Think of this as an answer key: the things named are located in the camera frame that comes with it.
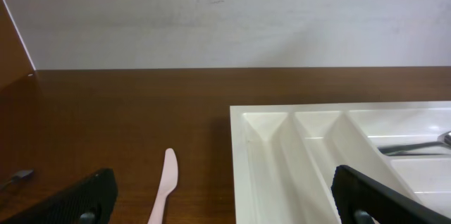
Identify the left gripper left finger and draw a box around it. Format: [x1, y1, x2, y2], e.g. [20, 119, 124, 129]
[2, 168, 118, 224]

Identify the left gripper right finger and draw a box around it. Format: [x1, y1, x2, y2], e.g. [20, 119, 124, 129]
[331, 165, 450, 224]

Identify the metal tablespoon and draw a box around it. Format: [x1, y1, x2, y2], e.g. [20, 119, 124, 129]
[378, 132, 450, 155]

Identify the pink plastic knife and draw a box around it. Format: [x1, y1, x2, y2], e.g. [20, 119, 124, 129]
[147, 148, 178, 224]

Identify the white plastic cutlery tray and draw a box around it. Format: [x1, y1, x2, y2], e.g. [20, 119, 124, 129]
[230, 101, 450, 223]

